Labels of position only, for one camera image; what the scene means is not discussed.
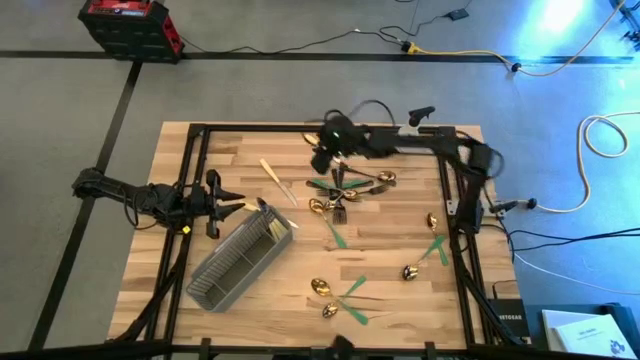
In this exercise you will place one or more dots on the white booklet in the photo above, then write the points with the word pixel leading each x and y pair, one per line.
pixel 595 335

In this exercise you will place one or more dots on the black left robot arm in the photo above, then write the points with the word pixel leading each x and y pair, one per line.
pixel 110 190

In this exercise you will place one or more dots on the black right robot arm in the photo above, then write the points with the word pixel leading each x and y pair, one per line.
pixel 470 210

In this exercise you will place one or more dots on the red and black toolbox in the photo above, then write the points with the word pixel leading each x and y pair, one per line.
pixel 130 35

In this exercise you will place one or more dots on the grey mesh cutlery basket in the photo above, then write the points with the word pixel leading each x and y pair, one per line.
pixel 235 270

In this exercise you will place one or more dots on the black stand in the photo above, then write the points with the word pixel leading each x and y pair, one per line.
pixel 631 35

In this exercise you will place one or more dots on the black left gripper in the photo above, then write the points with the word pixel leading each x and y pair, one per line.
pixel 200 202

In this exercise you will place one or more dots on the black power adapter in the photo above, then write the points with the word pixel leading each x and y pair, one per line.
pixel 457 14

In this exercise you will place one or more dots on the black Netgear switch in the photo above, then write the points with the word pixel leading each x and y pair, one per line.
pixel 512 320

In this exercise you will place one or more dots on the white paper box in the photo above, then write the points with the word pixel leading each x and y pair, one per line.
pixel 550 325

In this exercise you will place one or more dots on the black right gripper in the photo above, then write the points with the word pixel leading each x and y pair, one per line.
pixel 342 137

